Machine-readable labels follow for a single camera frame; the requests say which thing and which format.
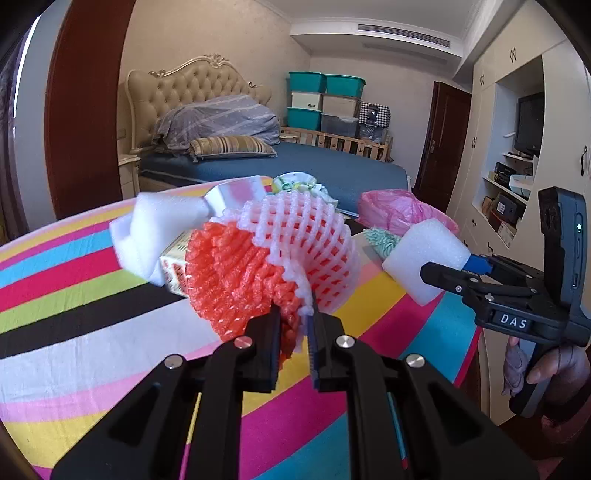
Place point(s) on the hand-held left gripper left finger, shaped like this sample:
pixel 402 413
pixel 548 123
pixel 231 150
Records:
pixel 272 355

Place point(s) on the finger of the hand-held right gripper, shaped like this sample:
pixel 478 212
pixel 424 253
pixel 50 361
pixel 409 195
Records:
pixel 478 265
pixel 448 279

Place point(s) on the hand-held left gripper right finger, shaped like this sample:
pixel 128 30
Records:
pixel 314 355

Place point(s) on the white foam block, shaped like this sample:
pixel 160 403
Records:
pixel 425 244

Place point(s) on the pink bag lined bin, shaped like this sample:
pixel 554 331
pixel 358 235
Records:
pixel 397 207

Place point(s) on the orange foam fruit net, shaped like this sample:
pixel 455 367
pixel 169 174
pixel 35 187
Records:
pixel 231 277

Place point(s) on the white pink foam fruit net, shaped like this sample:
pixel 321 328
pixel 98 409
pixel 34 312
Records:
pixel 300 230

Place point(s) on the yellow printed drink carton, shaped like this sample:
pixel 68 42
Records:
pixel 174 265

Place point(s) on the white foam sheet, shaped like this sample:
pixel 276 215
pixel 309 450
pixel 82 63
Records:
pixel 157 221

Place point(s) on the person's right hand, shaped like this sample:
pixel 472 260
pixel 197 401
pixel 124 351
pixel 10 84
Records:
pixel 568 374

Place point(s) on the dark shelf box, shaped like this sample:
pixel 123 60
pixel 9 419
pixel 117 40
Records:
pixel 508 207

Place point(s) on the green striped wrapper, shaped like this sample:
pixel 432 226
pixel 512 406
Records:
pixel 383 240

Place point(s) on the white flat box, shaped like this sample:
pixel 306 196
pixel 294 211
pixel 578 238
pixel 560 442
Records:
pixel 524 187

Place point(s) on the black device box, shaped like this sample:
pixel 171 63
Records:
pixel 504 173

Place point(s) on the dark brown door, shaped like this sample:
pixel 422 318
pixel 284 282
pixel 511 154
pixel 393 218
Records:
pixel 443 138

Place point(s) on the black television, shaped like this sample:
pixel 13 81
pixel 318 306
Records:
pixel 531 124

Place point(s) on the dark fabric bag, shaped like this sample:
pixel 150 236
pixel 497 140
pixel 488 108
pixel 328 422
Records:
pixel 371 134

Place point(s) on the bed with blue sheet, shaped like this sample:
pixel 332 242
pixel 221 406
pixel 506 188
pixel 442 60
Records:
pixel 323 166

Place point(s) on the green white snack packet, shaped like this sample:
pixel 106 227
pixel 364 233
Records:
pixel 295 182

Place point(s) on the black white checkered bag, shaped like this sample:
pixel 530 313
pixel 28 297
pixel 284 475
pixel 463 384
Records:
pixel 374 113

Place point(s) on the striped colourful tablecloth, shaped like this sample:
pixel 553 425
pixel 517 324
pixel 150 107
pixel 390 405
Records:
pixel 92 323

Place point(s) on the grey clear storage box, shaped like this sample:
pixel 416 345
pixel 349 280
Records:
pixel 339 125

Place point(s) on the striped pillow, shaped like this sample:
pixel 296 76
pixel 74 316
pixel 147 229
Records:
pixel 231 145

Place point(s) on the teal storage box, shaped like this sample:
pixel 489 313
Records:
pixel 304 118
pixel 307 82
pixel 346 86

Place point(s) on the cream nightstand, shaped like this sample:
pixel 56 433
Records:
pixel 129 177

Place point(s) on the ceiling air conditioner vent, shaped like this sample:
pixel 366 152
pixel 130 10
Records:
pixel 401 34

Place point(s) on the blue grey duvet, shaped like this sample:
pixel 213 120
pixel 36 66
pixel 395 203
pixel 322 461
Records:
pixel 221 115

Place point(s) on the beige tufted headboard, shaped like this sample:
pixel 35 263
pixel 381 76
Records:
pixel 184 92

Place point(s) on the red brown wooden panel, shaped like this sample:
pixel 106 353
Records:
pixel 83 115

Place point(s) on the cream wall cabinet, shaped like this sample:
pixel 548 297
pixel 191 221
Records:
pixel 480 115

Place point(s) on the wooden crib rail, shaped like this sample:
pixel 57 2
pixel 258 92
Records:
pixel 337 144

